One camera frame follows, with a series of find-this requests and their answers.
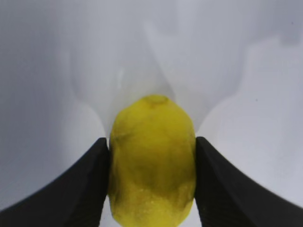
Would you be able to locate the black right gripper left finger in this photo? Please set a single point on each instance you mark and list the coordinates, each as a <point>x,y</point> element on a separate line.
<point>74,199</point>

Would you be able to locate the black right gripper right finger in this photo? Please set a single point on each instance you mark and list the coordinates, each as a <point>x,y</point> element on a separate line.
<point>226,197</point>

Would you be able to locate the yellow lemon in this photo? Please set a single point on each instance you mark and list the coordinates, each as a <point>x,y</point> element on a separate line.
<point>153,173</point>

